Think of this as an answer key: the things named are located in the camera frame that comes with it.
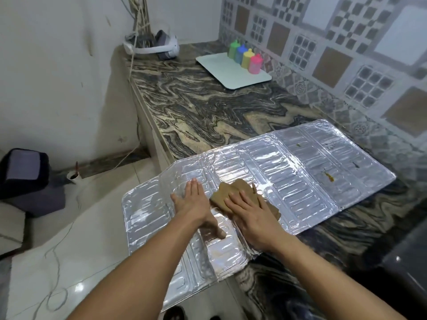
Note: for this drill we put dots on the dark waste bin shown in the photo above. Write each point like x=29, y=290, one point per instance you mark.
x=25, y=178

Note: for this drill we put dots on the white cup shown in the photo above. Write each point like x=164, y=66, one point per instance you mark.
x=74, y=176

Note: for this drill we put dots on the white rectangular tray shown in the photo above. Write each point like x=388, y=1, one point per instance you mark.
x=223, y=71

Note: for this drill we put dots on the black appliance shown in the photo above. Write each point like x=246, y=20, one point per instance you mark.
x=408, y=259

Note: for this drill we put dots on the silver foil splatter guard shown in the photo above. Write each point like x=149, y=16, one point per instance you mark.
x=300, y=169

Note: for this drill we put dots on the brown cleaning cloth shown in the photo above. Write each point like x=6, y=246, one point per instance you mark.
x=225, y=194

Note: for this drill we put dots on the person's left hand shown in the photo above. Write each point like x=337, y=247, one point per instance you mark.
x=193, y=206

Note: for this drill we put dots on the black shoe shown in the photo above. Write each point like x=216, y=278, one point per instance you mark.
x=174, y=313

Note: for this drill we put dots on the person's left forearm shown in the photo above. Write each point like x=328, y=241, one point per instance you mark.
x=146, y=273

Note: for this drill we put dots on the person's right hand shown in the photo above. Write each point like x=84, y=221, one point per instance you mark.
x=258, y=224

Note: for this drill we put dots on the yellow squeeze bottle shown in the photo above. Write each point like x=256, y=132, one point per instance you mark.
x=247, y=58

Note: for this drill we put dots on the blue squeeze bottle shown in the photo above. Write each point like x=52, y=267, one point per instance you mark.
x=240, y=53

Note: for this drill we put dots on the person's left little finger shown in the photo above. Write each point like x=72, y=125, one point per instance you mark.
x=175, y=199

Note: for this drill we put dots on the white headset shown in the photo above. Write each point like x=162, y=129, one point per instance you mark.
x=151, y=46

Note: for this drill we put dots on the person's right thumb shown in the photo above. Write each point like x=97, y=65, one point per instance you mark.
x=232, y=207

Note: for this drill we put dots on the person's right forearm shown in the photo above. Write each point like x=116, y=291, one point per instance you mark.
x=330, y=286

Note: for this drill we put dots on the green squeeze bottle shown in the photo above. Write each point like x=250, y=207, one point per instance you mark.
x=233, y=49

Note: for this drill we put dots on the person's left thumb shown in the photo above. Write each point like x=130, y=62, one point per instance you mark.
x=216, y=231

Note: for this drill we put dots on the pink squeeze bottle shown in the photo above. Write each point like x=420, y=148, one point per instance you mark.
x=256, y=64

